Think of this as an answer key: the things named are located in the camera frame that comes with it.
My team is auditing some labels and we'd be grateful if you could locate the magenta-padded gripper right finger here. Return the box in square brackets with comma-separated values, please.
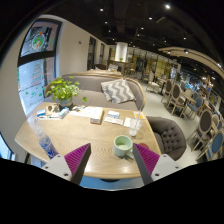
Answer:
[132, 142, 183, 186]

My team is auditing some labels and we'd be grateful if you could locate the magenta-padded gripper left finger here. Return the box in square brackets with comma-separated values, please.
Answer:
[41, 142, 92, 186]

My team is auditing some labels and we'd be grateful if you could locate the clear bottle with blue label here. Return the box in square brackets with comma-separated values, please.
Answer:
[31, 118, 60, 160]

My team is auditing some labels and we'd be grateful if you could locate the flat round red coaster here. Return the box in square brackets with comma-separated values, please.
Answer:
[137, 142, 150, 152]

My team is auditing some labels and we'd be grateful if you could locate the pale green mug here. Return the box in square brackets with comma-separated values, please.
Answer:
[113, 134, 135, 159]

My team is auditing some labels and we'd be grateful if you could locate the grey tufted armchair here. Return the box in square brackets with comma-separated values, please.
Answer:
[146, 115, 188, 162]

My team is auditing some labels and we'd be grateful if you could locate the clear plastic cup with straw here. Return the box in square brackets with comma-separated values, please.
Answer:
[128, 111, 144, 138]

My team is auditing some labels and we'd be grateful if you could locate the yellow card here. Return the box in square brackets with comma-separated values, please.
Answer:
[133, 111, 146, 120]

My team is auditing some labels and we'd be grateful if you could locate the blue white tissue pack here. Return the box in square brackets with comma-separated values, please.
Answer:
[49, 107, 70, 120]

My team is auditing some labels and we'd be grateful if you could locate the white box with wooden edge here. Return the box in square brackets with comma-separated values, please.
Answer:
[89, 106, 105, 125]

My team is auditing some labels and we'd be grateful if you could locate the white paper leaflet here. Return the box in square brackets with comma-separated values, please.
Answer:
[103, 116, 124, 126]

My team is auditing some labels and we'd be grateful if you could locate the small white blue pack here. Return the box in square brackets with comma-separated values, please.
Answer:
[107, 110, 121, 119]

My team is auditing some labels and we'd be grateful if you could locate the group of dining chairs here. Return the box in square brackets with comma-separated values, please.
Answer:
[161, 78, 224, 163]

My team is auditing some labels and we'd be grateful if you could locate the green potted plant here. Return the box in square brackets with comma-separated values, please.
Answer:
[44, 75, 88, 108]

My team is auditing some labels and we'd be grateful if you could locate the grey white chevron pillow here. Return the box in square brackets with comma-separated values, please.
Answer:
[100, 78, 137, 105]

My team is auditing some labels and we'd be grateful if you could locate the window with posters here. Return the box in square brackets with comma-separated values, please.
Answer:
[16, 18, 63, 116]

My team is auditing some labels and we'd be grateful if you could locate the group of ceiling spotlights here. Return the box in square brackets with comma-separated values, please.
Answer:
[98, 3, 191, 44]

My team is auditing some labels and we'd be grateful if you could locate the grey sofa with wooden frame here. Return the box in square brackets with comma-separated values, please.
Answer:
[43, 71, 147, 113]

